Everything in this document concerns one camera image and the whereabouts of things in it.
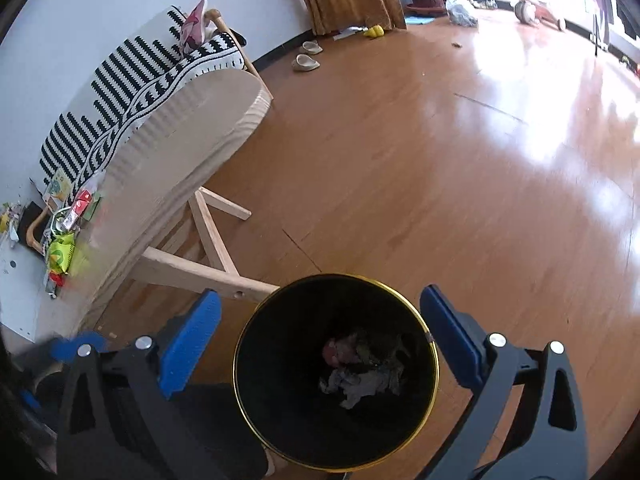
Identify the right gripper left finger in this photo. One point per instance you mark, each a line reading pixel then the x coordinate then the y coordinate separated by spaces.
pixel 116 418

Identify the white plastic bag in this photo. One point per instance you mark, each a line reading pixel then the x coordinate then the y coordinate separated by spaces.
pixel 461 13

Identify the beige slipper far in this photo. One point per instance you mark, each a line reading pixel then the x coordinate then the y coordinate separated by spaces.
pixel 310 48

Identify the red children tricycle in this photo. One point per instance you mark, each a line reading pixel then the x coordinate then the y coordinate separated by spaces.
pixel 534 12

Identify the trash pile inside bin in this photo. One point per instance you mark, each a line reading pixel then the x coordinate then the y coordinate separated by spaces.
pixel 356 372

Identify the white cabinet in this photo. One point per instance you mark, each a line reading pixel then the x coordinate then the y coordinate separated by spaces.
pixel 22 290

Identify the wooden table leg frame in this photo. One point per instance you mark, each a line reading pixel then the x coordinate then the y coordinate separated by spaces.
pixel 159 266

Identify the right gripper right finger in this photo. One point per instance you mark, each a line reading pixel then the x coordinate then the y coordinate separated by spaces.
pixel 525 418

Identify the pink cushion on sofa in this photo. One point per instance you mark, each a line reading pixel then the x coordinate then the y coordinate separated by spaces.
pixel 193 29

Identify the yellow toy on floor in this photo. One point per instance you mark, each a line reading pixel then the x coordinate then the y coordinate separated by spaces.
pixel 374 32

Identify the green yellow snack bag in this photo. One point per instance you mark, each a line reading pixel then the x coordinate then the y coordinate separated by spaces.
pixel 60 253

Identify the red white wrapper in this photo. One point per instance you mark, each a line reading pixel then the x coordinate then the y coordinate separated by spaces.
pixel 80 204

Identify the black gold-rimmed trash bin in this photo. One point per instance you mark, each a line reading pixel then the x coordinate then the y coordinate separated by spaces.
pixel 278 366

